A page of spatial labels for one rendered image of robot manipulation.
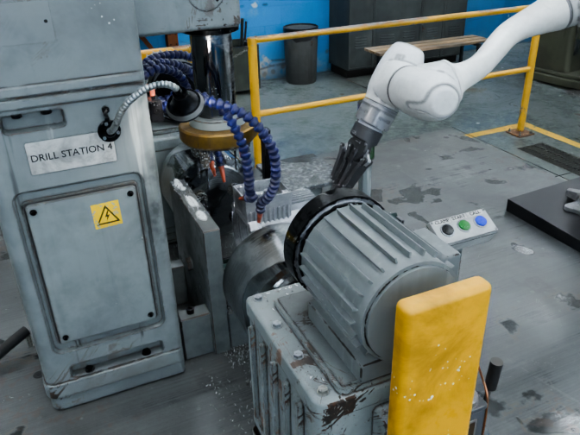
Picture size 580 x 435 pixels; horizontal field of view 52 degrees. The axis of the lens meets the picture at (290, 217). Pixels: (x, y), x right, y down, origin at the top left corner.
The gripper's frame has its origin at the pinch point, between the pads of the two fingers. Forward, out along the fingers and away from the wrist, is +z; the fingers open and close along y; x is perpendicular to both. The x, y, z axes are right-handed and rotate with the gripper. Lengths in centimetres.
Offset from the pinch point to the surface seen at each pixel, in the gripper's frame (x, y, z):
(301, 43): 215, -465, -49
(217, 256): -28.0, 9.0, 19.7
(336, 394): -32, 65, 12
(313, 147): 175, -290, 27
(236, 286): -28.6, 22.9, 19.4
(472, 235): 25.2, 23.4, -8.3
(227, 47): -41.2, -2.2, -22.3
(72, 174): -64, 12, 10
